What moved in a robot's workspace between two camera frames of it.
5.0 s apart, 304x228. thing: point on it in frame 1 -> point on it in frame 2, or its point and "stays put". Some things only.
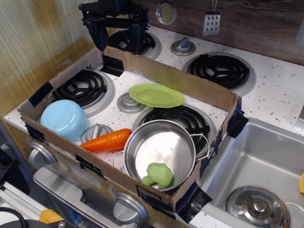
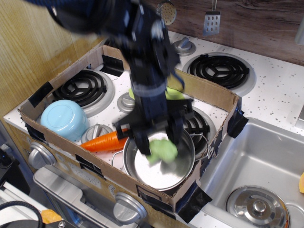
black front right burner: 197,123 stays put
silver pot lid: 257,206 stays put
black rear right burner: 229,71 stays put
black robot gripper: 98,15 -> 150,62
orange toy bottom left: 48,216 stays put
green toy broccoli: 158,173 -> 161,149
